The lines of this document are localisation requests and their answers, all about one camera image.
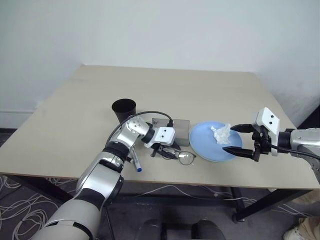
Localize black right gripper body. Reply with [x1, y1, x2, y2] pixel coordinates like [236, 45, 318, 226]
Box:
[251, 123, 273, 163]

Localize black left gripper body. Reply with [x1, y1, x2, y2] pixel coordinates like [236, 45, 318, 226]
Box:
[150, 140, 177, 159]

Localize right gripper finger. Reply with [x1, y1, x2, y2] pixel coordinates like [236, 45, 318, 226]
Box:
[229, 123, 254, 134]
[222, 146, 254, 158]

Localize grey translucent glasses case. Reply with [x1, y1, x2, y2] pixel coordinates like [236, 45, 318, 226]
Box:
[151, 117, 191, 147]

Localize thin-rimmed round glasses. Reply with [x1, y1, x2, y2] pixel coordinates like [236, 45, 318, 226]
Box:
[159, 147, 197, 167]

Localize black cup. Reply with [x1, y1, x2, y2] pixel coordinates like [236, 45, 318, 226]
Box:
[111, 98, 137, 125]

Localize crumpled white tissue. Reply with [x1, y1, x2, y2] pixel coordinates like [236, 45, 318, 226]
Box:
[209, 123, 232, 145]

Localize light blue plate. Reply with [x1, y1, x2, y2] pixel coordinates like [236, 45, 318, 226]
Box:
[188, 120, 244, 164]

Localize white marker with blue cap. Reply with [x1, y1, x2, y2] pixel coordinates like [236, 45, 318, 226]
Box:
[129, 146, 144, 174]

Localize beige shoe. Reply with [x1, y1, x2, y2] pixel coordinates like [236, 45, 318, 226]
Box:
[283, 216, 320, 240]

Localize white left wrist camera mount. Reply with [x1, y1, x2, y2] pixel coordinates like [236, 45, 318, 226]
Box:
[144, 126, 177, 149]

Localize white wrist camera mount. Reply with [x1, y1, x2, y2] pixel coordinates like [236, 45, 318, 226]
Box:
[250, 107, 281, 158]
[144, 126, 177, 149]

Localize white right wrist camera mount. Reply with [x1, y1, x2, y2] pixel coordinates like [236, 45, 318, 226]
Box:
[250, 107, 281, 158]

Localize white floor cable tangle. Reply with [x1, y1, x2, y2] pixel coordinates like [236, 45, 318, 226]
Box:
[268, 187, 311, 219]
[0, 174, 79, 237]
[138, 184, 252, 202]

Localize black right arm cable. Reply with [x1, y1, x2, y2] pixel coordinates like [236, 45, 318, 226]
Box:
[269, 143, 320, 163]

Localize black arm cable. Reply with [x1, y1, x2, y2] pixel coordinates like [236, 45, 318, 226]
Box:
[269, 143, 320, 163]
[108, 110, 175, 151]

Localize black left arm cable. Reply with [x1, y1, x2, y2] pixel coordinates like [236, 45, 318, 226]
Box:
[108, 110, 175, 151]

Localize black metal table frame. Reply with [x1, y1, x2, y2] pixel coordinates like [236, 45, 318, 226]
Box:
[0, 174, 316, 240]

